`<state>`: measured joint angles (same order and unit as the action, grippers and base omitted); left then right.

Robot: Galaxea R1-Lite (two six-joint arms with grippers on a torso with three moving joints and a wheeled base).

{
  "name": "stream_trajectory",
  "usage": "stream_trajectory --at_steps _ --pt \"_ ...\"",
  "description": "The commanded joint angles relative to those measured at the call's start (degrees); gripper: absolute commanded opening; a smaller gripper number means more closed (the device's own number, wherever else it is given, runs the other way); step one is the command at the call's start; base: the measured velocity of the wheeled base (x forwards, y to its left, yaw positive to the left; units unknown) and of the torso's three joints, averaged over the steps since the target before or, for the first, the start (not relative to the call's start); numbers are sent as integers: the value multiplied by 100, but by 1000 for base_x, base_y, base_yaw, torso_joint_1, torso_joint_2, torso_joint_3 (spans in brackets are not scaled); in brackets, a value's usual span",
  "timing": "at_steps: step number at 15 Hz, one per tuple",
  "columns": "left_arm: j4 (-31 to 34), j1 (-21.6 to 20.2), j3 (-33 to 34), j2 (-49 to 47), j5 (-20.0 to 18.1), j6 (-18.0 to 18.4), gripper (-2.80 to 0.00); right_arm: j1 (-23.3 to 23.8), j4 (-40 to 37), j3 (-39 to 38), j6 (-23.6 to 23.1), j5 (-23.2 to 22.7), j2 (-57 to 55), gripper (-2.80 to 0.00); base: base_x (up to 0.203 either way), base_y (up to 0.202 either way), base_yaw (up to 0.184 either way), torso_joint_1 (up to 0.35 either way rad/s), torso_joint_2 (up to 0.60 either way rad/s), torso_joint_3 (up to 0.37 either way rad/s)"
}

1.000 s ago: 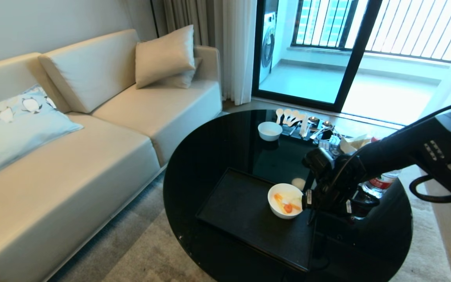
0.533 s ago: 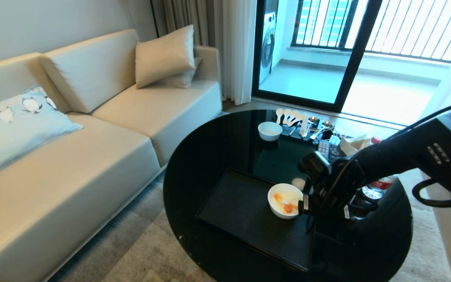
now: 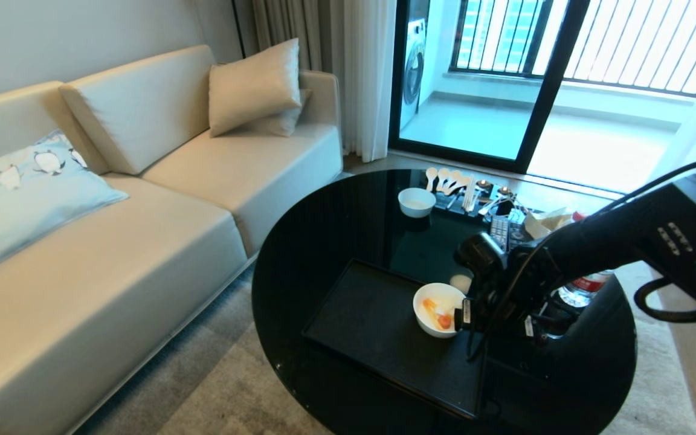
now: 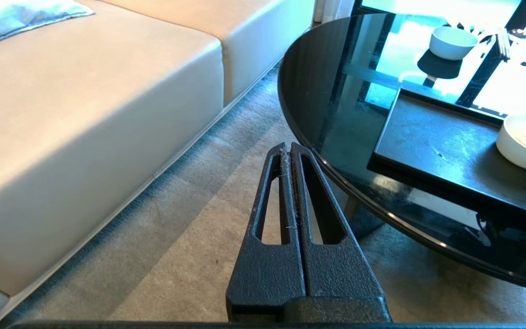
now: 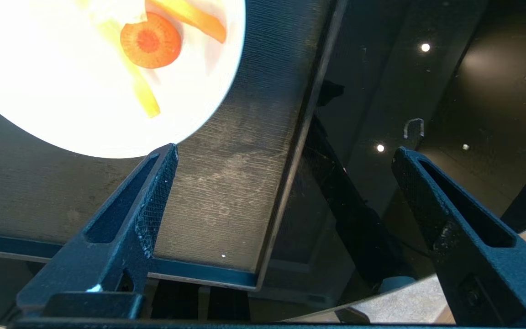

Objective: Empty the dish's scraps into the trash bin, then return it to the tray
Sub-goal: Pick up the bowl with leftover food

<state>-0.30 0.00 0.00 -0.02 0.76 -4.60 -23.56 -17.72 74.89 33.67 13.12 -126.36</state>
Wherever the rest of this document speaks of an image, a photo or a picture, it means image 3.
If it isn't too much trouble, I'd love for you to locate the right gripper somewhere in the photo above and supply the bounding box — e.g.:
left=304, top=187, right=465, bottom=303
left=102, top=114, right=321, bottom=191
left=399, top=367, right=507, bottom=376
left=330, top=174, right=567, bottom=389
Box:
left=454, top=284, right=530, bottom=339

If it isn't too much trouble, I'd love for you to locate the white bowl with scraps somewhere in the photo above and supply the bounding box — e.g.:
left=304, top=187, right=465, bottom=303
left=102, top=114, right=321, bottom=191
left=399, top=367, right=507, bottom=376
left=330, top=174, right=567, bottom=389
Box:
left=413, top=282, right=467, bottom=339

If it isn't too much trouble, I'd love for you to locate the black rectangular tray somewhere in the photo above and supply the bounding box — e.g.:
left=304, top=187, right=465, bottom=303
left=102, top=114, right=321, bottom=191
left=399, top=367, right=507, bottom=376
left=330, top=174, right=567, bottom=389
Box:
left=301, top=259, right=488, bottom=421

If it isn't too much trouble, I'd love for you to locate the empty white bowl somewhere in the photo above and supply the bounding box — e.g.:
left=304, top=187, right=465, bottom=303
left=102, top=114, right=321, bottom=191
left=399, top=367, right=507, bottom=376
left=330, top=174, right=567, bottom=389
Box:
left=398, top=187, right=437, bottom=219

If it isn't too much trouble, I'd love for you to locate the grey remote control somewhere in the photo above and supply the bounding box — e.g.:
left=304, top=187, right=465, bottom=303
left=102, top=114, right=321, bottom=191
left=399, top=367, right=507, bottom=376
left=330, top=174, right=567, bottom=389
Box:
left=489, top=216, right=511, bottom=252

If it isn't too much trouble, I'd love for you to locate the clear bottle with red label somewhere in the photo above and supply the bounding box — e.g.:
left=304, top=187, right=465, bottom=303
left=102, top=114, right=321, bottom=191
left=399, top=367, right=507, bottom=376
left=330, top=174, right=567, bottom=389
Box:
left=558, top=210, right=616, bottom=309

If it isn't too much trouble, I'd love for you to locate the round black glass table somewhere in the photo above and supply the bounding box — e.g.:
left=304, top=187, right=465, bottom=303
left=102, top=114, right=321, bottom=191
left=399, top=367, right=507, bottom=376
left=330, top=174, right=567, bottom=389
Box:
left=251, top=169, right=637, bottom=435

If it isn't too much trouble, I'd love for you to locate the black framed sliding glass door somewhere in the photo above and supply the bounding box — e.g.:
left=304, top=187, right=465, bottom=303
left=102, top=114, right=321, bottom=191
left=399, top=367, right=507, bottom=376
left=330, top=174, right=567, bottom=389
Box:
left=388, top=0, right=696, bottom=176

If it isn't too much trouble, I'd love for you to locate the white washing machine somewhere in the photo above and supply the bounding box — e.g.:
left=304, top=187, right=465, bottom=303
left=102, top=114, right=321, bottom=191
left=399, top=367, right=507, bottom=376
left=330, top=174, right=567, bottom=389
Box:
left=401, top=18, right=428, bottom=131

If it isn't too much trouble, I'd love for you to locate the white sheer curtain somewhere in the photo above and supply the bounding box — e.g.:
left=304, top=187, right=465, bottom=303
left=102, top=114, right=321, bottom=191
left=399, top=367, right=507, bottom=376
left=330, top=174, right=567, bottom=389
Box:
left=341, top=0, right=398, bottom=163

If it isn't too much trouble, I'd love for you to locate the small beige throw pillow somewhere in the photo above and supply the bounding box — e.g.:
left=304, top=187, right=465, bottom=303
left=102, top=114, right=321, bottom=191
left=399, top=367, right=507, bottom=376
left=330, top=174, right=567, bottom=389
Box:
left=240, top=89, right=313, bottom=138

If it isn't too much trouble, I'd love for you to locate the grey rug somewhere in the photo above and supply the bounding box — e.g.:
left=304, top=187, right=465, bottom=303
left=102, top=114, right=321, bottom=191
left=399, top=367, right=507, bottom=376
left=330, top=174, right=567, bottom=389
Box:
left=75, top=260, right=696, bottom=435

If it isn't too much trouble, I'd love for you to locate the black balcony railing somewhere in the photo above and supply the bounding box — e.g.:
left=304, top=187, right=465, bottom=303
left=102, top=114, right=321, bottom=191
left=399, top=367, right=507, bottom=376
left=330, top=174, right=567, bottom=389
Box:
left=449, top=0, right=696, bottom=98

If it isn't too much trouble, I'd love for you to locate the large beige throw pillow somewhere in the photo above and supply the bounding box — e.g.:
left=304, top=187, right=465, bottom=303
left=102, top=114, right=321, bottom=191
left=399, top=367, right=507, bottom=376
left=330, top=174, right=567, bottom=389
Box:
left=208, top=38, right=303, bottom=138

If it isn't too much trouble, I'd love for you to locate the beige heavy curtain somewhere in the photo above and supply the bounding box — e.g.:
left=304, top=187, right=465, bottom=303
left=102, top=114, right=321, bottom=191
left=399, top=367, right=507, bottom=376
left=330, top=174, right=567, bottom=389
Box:
left=251, top=0, right=349, bottom=74

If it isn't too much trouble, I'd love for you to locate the beige leather sofa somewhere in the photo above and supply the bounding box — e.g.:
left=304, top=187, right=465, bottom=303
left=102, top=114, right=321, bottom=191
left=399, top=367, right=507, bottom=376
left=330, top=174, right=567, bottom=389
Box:
left=0, top=43, right=344, bottom=435

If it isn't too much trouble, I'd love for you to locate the thin black pole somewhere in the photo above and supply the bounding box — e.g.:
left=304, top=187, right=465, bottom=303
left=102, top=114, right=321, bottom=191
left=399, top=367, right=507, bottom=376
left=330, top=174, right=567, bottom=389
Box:
left=231, top=0, right=246, bottom=59

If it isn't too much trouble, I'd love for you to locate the beige sofa back cushion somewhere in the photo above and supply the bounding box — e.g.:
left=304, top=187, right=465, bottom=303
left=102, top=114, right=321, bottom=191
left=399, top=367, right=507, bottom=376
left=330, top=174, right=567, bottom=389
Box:
left=59, top=45, right=216, bottom=176
left=0, top=81, right=111, bottom=176

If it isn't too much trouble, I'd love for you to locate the light blue penguin pillow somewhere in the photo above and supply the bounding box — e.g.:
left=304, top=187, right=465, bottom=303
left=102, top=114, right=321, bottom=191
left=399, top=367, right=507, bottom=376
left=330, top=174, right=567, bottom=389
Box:
left=0, top=129, right=130, bottom=286

